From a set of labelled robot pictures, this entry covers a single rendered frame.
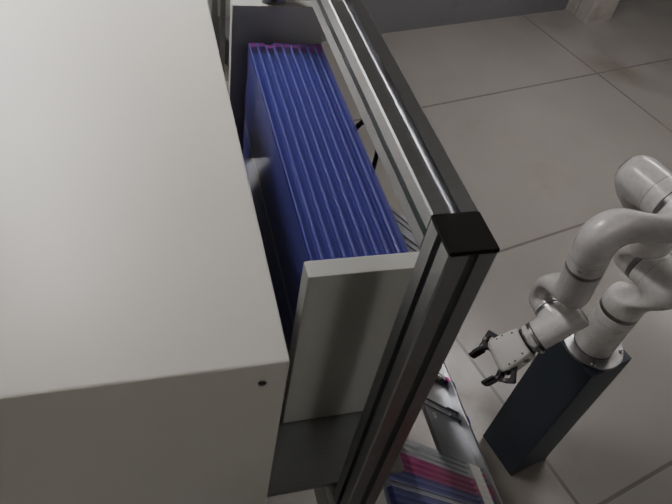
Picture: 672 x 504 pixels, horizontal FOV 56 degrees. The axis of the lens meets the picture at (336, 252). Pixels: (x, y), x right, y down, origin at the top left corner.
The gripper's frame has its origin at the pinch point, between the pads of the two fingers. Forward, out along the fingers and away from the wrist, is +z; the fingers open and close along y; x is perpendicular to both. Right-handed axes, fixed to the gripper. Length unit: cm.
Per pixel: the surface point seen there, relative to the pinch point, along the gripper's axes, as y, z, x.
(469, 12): 338, -61, -162
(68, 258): -34, -5, 132
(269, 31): 20, -21, 107
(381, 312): -38, -21, 102
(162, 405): -49, -7, 124
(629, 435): 2, -11, -122
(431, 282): -52, -34, 121
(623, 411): 13, -13, -125
